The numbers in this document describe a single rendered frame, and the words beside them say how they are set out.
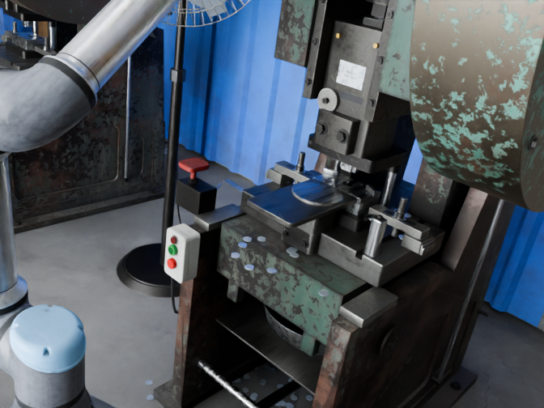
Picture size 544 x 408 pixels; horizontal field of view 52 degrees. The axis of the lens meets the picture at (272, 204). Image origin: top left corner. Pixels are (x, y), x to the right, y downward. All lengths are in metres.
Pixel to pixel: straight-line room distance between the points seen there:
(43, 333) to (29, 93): 0.40
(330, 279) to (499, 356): 1.23
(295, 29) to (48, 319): 0.80
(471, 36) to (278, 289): 0.78
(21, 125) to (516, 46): 0.65
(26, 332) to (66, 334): 0.06
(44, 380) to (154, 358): 0.98
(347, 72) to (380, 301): 0.51
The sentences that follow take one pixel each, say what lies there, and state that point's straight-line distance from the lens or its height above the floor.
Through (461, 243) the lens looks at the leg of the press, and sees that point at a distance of 1.55.
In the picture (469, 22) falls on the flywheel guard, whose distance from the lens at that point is 0.80.
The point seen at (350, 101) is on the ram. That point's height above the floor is 1.01.
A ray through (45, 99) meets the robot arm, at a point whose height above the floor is 1.07.
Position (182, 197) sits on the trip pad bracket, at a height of 0.67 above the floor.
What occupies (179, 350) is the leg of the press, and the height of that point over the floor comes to 0.22.
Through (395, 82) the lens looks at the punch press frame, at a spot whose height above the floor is 1.09.
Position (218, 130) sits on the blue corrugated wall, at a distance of 3.44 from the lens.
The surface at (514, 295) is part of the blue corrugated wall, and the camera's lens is 2.60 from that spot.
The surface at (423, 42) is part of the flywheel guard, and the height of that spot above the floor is 1.21.
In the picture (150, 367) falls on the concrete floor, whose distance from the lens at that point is 1.94.
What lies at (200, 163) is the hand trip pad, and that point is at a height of 0.76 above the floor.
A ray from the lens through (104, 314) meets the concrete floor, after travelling 2.16.
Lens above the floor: 1.31
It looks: 25 degrees down
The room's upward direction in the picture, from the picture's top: 9 degrees clockwise
